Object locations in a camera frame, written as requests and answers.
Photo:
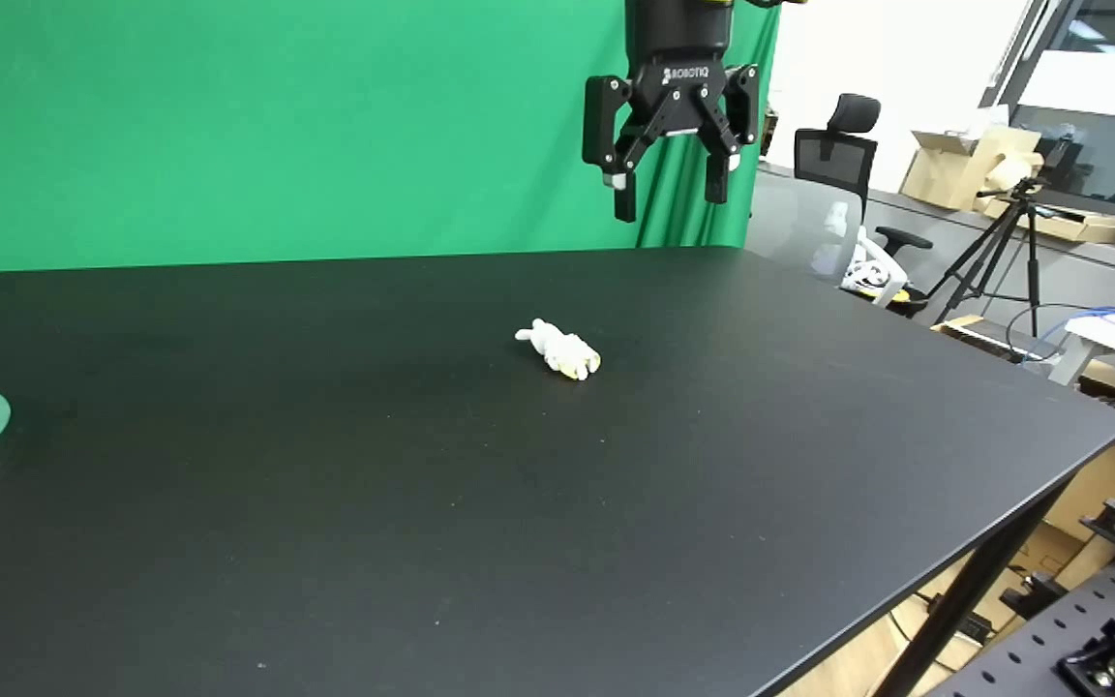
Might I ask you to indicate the green fabric backdrop curtain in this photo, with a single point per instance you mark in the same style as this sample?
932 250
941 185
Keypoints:
328 128

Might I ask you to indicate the black camera tripod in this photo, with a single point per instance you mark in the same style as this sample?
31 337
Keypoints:
1000 255

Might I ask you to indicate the grey rounded panel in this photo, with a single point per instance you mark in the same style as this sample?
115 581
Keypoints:
804 224

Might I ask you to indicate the black white checkerboard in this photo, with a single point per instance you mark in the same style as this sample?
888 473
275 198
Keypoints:
869 269

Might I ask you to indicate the black table leg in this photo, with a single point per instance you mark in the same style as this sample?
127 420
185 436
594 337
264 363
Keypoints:
967 601

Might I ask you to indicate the black perforated breadboard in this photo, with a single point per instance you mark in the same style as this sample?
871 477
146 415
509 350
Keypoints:
1047 641

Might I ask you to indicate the brown cardboard box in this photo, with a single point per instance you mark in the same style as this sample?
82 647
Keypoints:
957 170

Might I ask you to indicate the small white plush object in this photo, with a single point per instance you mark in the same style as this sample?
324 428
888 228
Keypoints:
558 350

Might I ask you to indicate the black office chair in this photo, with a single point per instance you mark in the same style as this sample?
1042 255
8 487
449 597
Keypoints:
839 148

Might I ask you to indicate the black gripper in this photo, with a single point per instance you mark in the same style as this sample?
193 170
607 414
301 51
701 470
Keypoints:
674 65

